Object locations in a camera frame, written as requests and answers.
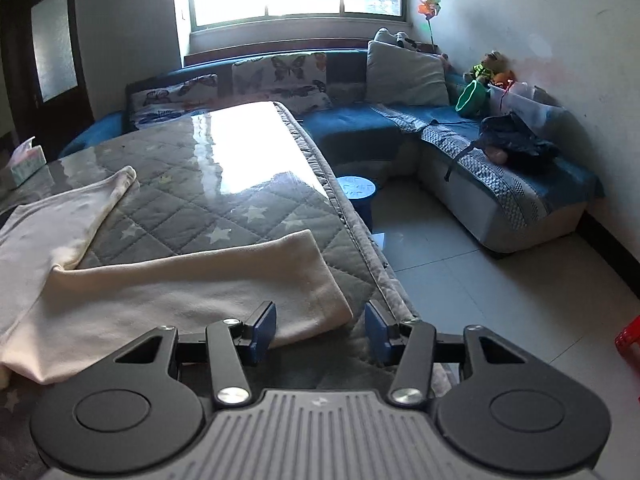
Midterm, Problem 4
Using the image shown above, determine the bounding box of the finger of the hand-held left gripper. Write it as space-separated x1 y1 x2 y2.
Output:
114 301 277 408
365 301 528 405

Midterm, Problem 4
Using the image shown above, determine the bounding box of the cream knit garment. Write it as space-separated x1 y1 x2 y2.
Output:
0 166 355 386

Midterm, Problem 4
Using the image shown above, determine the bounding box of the dark blue clothes pile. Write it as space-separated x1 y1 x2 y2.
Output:
477 112 561 166

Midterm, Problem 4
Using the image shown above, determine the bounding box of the blue plastic stool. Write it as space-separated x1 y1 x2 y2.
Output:
336 175 377 223

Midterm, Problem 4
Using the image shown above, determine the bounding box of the grey quilted star table cover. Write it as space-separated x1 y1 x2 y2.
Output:
0 101 453 480

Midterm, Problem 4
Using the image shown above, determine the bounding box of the blue corner sofa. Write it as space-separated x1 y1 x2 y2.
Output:
59 49 606 253

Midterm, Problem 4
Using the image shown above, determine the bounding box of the green plastic bucket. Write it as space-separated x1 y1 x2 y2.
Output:
454 80 490 118

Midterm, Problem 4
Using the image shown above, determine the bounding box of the wide butterfly print cushion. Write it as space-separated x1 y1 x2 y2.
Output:
131 74 219 128

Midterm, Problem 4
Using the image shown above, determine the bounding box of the red plastic stool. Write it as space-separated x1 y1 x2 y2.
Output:
614 315 640 361

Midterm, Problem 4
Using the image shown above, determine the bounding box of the square butterfly print cushion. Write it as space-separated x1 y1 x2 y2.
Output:
231 51 333 115

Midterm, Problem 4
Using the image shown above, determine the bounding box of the grey pillow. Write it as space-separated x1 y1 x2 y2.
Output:
365 40 451 107

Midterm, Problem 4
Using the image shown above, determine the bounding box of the green brown plush toy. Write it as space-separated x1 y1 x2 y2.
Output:
464 51 516 86

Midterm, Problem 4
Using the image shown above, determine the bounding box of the white tissue box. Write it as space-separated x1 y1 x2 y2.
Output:
0 136 47 191

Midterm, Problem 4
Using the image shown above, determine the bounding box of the colourful pinwheel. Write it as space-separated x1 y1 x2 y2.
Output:
417 0 445 53

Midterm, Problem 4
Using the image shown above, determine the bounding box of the dark wooden glass-panel door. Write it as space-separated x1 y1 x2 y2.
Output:
0 0 96 148

